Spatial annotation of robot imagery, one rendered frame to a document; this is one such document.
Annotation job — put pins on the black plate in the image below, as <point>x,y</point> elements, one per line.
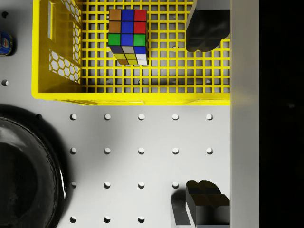
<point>26,171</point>

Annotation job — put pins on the puzzle cube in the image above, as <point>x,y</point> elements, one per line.
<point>128,35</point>

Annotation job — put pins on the flat-sided can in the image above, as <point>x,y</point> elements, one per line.
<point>6,44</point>

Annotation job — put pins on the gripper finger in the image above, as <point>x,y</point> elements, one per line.
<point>206,28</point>
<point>206,197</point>

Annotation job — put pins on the yellow basket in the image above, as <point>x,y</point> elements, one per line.
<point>59,92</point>

